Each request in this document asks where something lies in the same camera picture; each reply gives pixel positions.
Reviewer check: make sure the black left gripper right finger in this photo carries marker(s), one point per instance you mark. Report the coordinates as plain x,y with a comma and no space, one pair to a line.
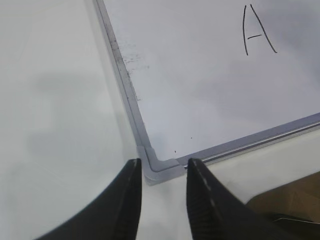
214,213

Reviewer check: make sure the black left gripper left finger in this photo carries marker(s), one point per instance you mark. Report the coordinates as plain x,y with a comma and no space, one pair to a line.
113,215

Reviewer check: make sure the white board with aluminium frame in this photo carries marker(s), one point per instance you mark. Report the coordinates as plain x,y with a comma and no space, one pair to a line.
211,79

